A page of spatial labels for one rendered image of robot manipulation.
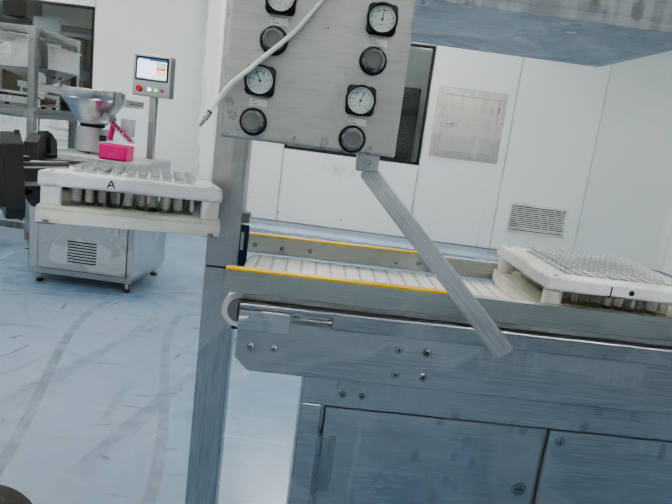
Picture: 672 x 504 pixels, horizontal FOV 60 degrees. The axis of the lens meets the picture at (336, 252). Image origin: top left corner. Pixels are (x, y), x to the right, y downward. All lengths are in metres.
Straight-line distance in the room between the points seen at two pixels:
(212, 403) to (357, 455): 0.36
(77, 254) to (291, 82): 3.03
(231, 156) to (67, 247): 2.70
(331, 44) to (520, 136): 5.54
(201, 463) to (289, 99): 0.78
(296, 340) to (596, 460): 0.52
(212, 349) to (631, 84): 5.83
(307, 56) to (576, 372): 0.57
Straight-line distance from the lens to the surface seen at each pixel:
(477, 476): 1.01
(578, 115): 6.40
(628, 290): 0.94
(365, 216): 6.11
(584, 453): 1.05
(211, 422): 1.22
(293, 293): 0.80
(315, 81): 0.74
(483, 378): 0.88
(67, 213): 0.88
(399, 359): 0.85
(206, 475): 1.28
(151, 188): 0.87
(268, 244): 1.07
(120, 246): 3.57
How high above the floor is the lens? 1.06
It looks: 11 degrees down
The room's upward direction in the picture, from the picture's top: 7 degrees clockwise
